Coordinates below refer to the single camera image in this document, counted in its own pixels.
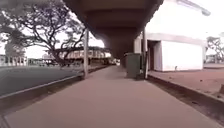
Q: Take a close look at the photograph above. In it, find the concrete kerb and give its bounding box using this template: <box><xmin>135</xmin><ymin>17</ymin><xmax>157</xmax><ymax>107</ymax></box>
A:
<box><xmin>146</xmin><ymin>73</ymin><xmax>224</xmax><ymax>125</ymax></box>
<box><xmin>0</xmin><ymin>64</ymin><xmax>111</xmax><ymax>115</ymax></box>

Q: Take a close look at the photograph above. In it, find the brown walkway canopy roof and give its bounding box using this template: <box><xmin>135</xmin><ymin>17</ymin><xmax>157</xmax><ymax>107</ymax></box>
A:
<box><xmin>62</xmin><ymin>0</ymin><xmax>165</xmax><ymax>61</ymax></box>

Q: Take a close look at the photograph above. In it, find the white block building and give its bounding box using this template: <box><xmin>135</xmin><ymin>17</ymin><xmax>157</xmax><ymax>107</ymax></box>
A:
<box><xmin>133</xmin><ymin>0</ymin><xmax>212</xmax><ymax>73</ymax></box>

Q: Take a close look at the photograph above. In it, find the red bare ground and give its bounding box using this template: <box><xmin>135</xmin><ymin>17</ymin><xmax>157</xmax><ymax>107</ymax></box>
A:
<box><xmin>148</xmin><ymin>67</ymin><xmax>224</xmax><ymax>100</ymax></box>

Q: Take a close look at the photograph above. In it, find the long low building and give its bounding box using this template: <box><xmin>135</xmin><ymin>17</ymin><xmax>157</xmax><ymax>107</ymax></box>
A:
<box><xmin>49</xmin><ymin>49</ymin><xmax>113</xmax><ymax>66</ymax></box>

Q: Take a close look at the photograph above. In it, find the green bin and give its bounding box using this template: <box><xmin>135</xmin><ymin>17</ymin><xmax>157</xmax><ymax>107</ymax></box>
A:
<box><xmin>125</xmin><ymin>52</ymin><xmax>143</xmax><ymax>80</ymax></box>

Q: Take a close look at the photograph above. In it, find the wide spreading tree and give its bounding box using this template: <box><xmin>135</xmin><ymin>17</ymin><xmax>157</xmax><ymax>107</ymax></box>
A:
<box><xmin>0</xmin><ymin>3</ymin><xmax>89</xmax><ymax>68</ymax></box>

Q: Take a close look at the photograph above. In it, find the grass lawn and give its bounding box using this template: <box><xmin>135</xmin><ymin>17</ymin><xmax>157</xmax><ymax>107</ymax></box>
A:
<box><xmin>0</xmin><ymin>64</ymin><xmax>85</xmax><ymax>98</ymax></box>

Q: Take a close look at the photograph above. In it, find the reddish concrete path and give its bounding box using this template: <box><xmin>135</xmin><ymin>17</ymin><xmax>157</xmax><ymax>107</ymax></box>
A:
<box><xmin>0</xmin><ymin>65</ymin><xmax>224</xmax><ymax>128</ymax></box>

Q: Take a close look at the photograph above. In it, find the canopy support post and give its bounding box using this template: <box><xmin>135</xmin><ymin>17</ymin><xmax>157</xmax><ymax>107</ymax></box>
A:
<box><xmin>142</xmin><ymin>28</ymin><xmax>149</xmax><ymax>80</ymax></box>
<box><xmin>83</xmin><ymin>29</ymin><xmax>90</xmax><ymax>80</ymax></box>

